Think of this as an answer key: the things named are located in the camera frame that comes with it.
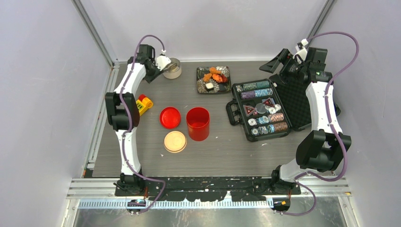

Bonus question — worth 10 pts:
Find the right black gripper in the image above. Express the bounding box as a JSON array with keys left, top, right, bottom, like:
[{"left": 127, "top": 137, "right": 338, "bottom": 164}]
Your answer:
[{"left": 260, "top": 48, "right": 308, "bottom": 87}]

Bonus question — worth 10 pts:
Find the orange fried food piece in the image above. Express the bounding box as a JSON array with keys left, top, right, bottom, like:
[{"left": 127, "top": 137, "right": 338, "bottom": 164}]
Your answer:
[{"left": 202, "top": 73, "right": 213, "bottom": 83}]

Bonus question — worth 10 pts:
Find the white black sushi piece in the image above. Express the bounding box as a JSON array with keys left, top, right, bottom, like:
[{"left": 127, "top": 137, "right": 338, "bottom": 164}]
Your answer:
[{"left": 205, "top": 82, "right": 215, "bottom": 92}]

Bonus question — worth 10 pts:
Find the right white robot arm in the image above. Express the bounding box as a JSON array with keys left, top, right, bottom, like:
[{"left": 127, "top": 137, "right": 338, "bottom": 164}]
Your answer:
[{"left": 260, "top": 48, "right": 352, "bottom": 194}]

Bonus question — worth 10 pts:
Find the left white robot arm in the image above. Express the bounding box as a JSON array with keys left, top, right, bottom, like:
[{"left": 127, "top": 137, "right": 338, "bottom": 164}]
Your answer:
[{"left": 105, "top": 44, "right": 161, "bottom": 196}]

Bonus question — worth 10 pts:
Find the beige round metal bowl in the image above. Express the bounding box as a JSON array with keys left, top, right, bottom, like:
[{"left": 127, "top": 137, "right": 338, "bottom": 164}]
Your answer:
[{"left": 163, "top": 58, "right": 182, "bottom": 79}]

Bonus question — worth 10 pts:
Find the yellow red toy block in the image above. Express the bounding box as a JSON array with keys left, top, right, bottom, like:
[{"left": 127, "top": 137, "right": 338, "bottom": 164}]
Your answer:
[{"left": 136, "top": 94, "right": 154, "bottom": 116}]

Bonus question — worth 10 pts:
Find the black poker chip case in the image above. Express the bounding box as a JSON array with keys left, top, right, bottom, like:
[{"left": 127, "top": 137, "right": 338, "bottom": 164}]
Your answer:
[{"left": 226, "top": 76, "right": 311, "bottom": 142}]

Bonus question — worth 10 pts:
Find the red round lid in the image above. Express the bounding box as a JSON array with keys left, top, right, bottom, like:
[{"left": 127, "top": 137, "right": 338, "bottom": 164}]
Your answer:
[{"left": 159, "top": 106, "right": 181, "bottom": 129}]

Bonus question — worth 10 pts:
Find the orange fried food top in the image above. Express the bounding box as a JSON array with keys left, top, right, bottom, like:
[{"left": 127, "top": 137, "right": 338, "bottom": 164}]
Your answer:
[{"left": 209, "top": 67, "right": 222, "bottom": 75}]

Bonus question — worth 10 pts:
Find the black floral square plate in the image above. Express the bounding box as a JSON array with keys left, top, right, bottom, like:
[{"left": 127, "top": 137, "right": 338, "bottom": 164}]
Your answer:
[{"left": 196, "top": 66, "right": 232, "bottom": 94}]

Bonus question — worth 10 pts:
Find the red cylindrical container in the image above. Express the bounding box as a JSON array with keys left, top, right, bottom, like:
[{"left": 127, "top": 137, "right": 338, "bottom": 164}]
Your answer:
[{"left": 186, "top": 107, "right": 210, "bottom": 141}]

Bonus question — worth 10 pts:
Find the beige round inner lid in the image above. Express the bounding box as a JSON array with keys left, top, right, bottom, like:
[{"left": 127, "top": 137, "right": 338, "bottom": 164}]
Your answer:
[{"left": 164, "top": 131, "right": 187, "bottom": 153}]

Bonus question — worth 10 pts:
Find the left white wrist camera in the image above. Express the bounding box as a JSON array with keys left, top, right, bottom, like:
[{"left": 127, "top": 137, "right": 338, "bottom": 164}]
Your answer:
[{"left": 155, "top": 50, "right": 171, "bottom": 71}]

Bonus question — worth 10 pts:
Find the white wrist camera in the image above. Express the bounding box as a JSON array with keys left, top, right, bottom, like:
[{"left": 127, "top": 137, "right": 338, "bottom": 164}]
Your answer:
[
  {"left": 155, "top": 50, "right": 171, "bottom": 71},
  {"left": 293, "top": 39, "right": 309, "bottom": 63}
]

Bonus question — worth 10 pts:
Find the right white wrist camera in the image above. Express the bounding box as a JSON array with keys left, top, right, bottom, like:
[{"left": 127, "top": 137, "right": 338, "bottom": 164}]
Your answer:
[{"left": 293, "top": 39, "right": 309, "bottom": 63}]

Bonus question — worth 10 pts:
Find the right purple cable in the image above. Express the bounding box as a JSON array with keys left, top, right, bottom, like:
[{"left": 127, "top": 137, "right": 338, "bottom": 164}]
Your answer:
[{"left": 279, "top": 31, "right": 360, "bottom": 217}]

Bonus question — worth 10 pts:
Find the purple cable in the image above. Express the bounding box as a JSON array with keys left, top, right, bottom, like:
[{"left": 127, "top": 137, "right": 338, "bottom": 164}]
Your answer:
[
  {"left": 279, "top": 31, "right": 360, "bottom": 217},
  {"left": 119, "top": 34, "right": 166, "bottom": 214}
]

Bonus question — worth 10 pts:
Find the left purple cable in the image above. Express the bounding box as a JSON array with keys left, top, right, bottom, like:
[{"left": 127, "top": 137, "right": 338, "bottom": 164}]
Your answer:
[{"left": 119, "top": 34, "right": 166, "bottom": 214}]

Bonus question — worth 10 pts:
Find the aluminium front rail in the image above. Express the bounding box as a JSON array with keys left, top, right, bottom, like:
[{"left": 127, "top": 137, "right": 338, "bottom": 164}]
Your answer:
[{"left": 67, "top": 177, "right": 352, "bottom": 210}]

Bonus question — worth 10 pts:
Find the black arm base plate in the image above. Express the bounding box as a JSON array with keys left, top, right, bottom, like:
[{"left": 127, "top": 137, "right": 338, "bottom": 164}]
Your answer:
[{"left": 114, "top": 176, "right": 300, "bottom": 202}]

